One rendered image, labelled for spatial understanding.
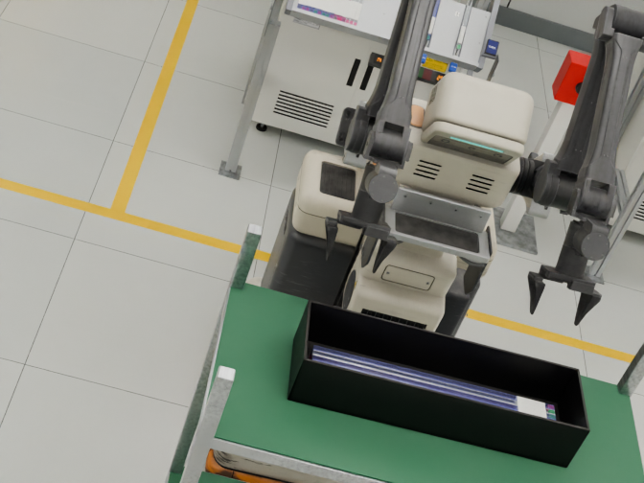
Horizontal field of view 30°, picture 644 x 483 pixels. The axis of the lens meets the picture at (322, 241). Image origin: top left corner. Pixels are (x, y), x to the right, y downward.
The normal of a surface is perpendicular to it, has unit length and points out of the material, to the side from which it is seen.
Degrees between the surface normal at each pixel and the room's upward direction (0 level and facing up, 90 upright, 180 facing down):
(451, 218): 90
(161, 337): 0
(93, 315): 0
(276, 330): 0
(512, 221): 90
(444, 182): 98
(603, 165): 44
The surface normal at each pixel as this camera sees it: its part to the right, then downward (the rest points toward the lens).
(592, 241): 0.08, 0.21
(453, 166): -0.08, 0.71
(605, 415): 0.29, -0.75
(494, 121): 0.18, -0.14
